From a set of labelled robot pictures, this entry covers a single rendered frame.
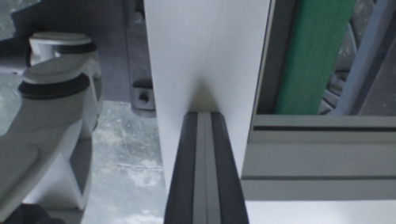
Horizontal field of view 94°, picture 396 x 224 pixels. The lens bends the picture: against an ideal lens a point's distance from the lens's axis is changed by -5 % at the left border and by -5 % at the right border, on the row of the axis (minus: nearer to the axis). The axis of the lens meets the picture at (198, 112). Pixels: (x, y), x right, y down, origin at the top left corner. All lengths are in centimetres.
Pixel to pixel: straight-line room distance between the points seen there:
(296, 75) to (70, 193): 35
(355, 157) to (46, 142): 33
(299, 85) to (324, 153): 6
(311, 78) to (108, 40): 85
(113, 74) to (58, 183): 69
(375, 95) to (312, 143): 44
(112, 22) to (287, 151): 84
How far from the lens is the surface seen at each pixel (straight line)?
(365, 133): 22
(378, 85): 62
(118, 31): 92
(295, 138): 19
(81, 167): 44
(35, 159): 28
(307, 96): 18
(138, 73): 91
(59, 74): 50
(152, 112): 98
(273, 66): 17
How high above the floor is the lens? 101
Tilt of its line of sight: 59 degrees down
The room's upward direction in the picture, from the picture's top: 178 degrees counter-clockwise
